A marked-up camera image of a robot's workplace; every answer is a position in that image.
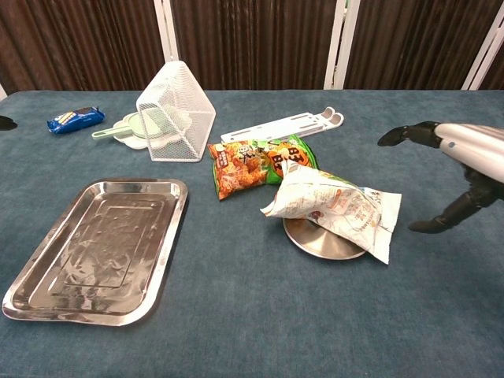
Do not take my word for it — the blue felt table cover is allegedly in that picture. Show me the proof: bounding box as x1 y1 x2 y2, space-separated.
0 90 504 378

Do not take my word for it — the round steel plate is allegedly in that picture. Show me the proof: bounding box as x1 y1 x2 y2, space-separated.
283 218 368 261

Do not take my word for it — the white wire mesh basket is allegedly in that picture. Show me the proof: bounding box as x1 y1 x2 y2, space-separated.
135 59 217 163

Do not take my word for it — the green plastic scoop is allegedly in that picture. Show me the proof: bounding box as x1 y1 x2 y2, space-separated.
91 108 170 142

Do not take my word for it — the rectangular steel tray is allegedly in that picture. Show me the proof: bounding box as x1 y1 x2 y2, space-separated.
2 177 189 327

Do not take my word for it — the white patterned snack bag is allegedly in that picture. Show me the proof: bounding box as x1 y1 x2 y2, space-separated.
259 159 402 265

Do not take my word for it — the orange green snack bag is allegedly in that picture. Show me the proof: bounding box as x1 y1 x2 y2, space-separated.
207 133 316 202

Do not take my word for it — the white flower-shaped dish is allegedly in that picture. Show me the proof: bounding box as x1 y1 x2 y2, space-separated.
113 104 194 150

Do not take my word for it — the brown slatted screen panel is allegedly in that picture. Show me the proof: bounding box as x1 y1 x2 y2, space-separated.
344 0 503 91
0 0 166 95
480 54 504 91
171 0 339 91

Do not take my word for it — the blue cookie packet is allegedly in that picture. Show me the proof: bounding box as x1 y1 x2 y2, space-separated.
46 106 106 135

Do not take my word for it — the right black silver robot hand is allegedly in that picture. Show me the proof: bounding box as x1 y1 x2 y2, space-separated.
377 120 504 234

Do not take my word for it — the white folding stand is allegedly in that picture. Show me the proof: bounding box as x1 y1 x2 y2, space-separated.
220 106 347 146

